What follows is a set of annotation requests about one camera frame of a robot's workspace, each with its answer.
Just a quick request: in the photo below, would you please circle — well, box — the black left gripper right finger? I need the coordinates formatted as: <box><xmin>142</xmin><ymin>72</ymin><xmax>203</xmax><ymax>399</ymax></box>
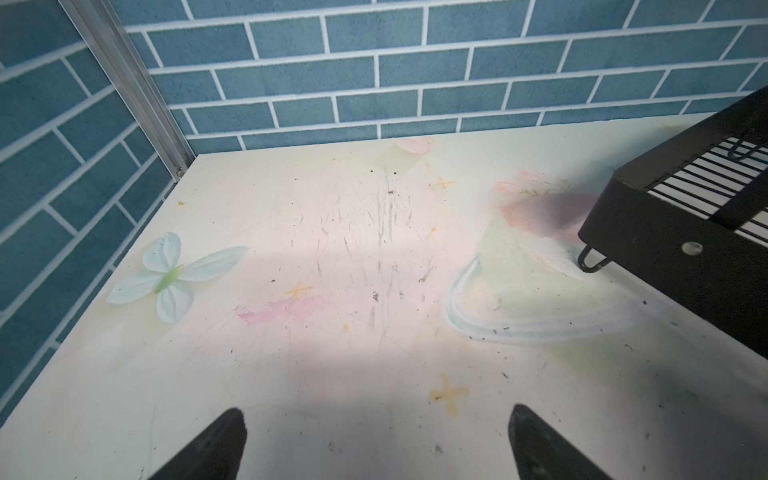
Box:
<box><xmin>508</xmin><ymin>404</ymin><xmax>610</xmax><ymax>480</ymax></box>

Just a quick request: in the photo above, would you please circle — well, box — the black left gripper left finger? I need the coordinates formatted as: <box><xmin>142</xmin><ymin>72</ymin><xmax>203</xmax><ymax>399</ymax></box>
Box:
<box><xmin>150</xmin><ymin>408</ymin><xmax>247</xmax><ymax>480</ymax></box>

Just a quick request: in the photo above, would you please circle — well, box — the black wire dish rack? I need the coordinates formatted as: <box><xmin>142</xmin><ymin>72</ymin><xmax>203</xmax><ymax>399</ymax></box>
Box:
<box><xmin>577</xmin><ymin>88</ymin><xmax>767</xmax><ymax>356</ymax></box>

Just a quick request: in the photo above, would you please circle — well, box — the aluminium left corner post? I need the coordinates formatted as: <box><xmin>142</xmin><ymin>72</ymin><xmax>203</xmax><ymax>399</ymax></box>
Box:
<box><xmin>59</xmin><ymin>0</ymin><xmax>195</xmax><ymax>181</ymax></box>

